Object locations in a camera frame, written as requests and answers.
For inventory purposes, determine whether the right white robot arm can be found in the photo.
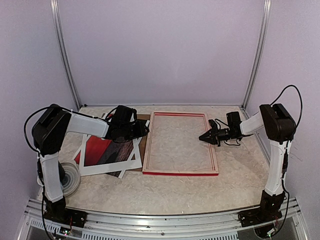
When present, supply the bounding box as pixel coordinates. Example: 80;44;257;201
198;103;297;197

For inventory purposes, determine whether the left aluminium post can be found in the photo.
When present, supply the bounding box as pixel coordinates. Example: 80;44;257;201
50;0;82;110

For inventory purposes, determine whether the red wooden picture frame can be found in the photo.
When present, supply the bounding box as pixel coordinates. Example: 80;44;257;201
142;111;219;176

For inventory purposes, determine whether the front aluminium rail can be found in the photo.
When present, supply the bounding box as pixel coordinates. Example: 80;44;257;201
14;198;310;240

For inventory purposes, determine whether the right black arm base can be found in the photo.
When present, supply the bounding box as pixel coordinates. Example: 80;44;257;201
238;190;286;227

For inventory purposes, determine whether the right aluminium post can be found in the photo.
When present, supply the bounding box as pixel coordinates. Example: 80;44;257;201
241;0;272;110

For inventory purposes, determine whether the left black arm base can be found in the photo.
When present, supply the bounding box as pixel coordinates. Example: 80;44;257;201
44;196;88;228

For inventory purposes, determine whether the clear tape roll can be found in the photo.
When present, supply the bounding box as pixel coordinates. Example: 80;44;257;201
59;162;81;197

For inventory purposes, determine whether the aluminium post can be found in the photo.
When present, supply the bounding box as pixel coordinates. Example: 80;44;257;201
50;0;82;110
241;0;272;110

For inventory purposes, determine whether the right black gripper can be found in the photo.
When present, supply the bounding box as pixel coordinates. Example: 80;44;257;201
199;124;236;146

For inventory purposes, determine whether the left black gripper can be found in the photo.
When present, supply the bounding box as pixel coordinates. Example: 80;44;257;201
121;121;150;141

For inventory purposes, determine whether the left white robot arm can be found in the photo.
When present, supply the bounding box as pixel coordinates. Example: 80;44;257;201
31;104;150;203

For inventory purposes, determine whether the brown backing board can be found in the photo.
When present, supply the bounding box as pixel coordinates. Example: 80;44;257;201
137;114;151;165

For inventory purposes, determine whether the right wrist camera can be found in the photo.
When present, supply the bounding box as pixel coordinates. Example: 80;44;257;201
208;119;218;131

